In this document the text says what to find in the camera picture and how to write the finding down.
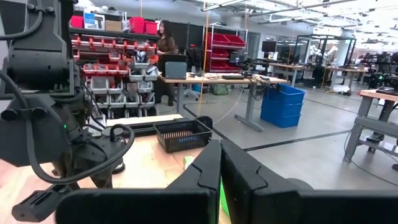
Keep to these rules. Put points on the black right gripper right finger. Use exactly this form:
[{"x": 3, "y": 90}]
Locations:
[{"x": 280, "y": 207}]

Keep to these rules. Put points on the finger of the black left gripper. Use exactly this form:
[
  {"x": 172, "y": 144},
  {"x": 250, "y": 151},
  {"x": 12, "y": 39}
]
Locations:
[{"x": 37, "y": 203}]

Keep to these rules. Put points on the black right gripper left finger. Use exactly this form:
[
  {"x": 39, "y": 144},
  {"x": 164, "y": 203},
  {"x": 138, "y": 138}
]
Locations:
[{"x": 186, "y": 205}]

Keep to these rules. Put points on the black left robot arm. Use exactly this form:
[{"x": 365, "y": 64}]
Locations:
[{"x": 37, "y": 46}]

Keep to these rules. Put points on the green plastic basket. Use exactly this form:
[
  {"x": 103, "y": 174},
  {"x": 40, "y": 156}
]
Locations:
[{"x": 224, "y": 199}]

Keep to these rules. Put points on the green white charger cube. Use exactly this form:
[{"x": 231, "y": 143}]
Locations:
[{"x": 188, "y": 161}]

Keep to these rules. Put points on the black plastic basket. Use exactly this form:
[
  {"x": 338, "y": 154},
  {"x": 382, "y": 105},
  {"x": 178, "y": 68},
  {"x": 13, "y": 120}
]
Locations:
[{"x": 183, "y": 135}]

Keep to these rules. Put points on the blue stacked bins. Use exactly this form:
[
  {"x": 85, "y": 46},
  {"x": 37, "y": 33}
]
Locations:
[{"x": 281, "y": 105}]

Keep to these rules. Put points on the shelf with red bins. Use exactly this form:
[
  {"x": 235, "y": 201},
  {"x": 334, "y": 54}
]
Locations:
[{"x": 115, "y": 62}]

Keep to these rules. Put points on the wooden desk grey legs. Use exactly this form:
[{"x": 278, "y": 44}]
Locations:
[{"x": 217, "y": 81}]

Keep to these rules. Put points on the grey box on desk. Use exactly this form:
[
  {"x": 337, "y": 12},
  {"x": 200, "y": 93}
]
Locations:
[{"x": 175, "y": 70}]

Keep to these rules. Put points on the person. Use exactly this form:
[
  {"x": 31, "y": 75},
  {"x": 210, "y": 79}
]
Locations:
[{"x": 166, "y": 43}]

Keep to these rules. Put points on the rack with red trays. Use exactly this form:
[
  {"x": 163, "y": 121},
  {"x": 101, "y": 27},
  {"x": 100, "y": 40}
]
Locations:
[{"x": 224, "y": 49}]

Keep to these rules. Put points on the wooden workbench grey frame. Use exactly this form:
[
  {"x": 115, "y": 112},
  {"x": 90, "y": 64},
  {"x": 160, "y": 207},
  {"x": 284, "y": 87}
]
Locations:
[{"x": 370, "y": 121}]

